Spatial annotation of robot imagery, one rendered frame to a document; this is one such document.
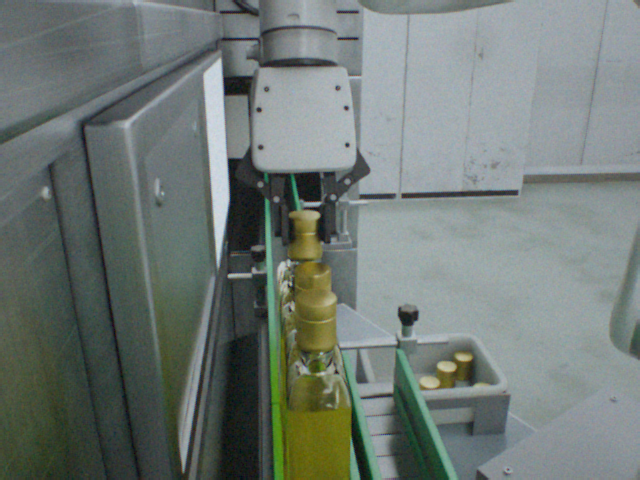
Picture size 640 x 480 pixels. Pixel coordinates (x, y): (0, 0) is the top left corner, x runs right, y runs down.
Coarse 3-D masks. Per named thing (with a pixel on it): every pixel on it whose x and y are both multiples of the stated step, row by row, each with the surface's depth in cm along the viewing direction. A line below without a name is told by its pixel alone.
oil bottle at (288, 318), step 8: (288, 304) 61; (288, 312) 59; (280, 320) 61; (288, 320) 59; (296, 320) 58; (280, 328) 60; (288, 328) 58; (280, 336) 62; (280, 344) 63; (280, 352) 64
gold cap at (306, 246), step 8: (296, 216) 56; (304, 216) 56; (312, 216) 56; (320, 216) 56; (296, 224) 55; (304, 224) 55; (312, 224) 55; (320, 224) 56; (296, 232) 56; (304, 232) 55; (312, 232) 56; (320, 232) 56; (296, 240) 56; (304, 240) 56; (312, 240) 56; (320, 240) 57; (296, 248) 56; (304, 248) 56; (312, 248) 56; (320, 248) 57; (296, 256) 56; (304, 256) 56; (312, 256) 56; (320, 256) 57
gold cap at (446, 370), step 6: (438, 366) 98; (444, 366) 98; (450, 366) 98; (456, 366) 98; (438, 372) 98; (444, 372) 97; (450, 372) 97; (438, 378) 98; (444, 378) 97; (450, 378) 97; (444, 384) 98; (450, 384) 98
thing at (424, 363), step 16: (448, 336) 102; (464, 336) 102; (368, 352) 101; (384, 352) 102; (432, 352) 103; (448, 352) 103; (480, 352) 98; (368, 368) 93; (384, 368) 103; (416, 368) 103; (432, 368) 104; (480, 368) 98; (496, 368) 93; (464, 384) 100; (496, 384) 91
